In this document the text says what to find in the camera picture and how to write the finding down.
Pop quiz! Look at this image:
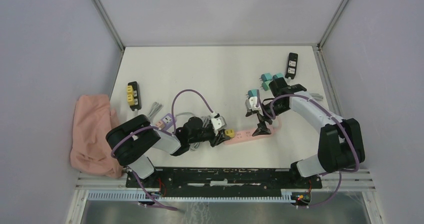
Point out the green cube plug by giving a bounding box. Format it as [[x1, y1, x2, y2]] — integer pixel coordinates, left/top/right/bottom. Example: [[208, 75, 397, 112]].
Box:
[[247, 89, 260, 98], [261, 81, 270, 91]]

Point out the pink power strip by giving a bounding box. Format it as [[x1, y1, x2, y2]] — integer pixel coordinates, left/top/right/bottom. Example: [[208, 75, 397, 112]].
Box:
[[224, 126, 276, 145]]

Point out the teal USB charger plug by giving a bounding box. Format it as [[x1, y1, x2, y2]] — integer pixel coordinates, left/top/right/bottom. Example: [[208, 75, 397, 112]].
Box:
[[272, 73, 285, 80], [260, 73, 273, 82]]

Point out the black power strip green USB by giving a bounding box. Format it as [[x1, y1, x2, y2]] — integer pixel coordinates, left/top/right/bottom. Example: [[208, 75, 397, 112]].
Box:
[[285, 53, 299, 80]]

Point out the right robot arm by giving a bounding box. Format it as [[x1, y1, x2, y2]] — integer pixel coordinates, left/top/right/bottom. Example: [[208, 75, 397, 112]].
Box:
[[245, 77, 365, 188]]

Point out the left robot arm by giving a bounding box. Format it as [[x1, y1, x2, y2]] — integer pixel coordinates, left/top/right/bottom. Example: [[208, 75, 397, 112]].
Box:
[[105, 115, 233, 187]]

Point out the yellow cube plug on pink strip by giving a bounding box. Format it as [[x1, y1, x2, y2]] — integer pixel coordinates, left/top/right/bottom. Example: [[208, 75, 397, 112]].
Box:
[[224, 129, 236, 139]]

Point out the beige pink charger plug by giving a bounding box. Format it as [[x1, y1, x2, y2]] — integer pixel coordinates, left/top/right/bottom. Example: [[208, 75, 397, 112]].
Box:
[[155, 120, 166, 129]]

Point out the yellow charger plug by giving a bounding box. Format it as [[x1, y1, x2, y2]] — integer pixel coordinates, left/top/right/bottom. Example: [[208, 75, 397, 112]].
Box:
[[127, 94, 135, 106], [126, 85, 134, 95]]

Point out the purple power strip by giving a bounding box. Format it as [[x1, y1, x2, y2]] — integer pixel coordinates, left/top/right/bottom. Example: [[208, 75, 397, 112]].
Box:
[[160, 113, 174, 131]]

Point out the small black power strip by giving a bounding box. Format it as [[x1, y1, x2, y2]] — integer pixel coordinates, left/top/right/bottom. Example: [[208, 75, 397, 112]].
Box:
[[127, 81, 142, 111]]

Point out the pink cloth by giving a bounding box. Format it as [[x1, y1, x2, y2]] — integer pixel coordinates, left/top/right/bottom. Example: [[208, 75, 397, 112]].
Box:
[[70, 94, 123, 178]]

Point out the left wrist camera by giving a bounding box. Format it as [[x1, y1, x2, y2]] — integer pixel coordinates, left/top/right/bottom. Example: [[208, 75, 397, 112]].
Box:
[[210, 114, 227, 135]]

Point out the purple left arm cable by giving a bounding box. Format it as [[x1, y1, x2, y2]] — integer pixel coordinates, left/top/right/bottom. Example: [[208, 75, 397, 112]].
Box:
[[110, 89, 220, 213]]

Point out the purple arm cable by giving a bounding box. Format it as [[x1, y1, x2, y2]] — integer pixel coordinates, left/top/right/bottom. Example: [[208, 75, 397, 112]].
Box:
[[256, 89, 362, 209], [110, 89, 220, 213]]

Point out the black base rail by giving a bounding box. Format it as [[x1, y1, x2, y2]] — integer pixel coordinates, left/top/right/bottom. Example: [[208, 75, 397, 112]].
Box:
[[141, 167, 323, 197]]

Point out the grey cable of small strip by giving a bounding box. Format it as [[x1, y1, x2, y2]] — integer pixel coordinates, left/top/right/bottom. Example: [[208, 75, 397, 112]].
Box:
[[134, 102, 164, 122]]

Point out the white slotted cable duct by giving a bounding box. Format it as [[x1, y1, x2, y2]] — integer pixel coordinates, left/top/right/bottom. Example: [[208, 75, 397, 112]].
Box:
[[86, 189, 295, 203]]

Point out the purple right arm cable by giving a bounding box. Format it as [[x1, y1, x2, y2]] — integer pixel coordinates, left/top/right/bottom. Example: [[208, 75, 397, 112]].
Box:
[[256, 89, 362, 209]]

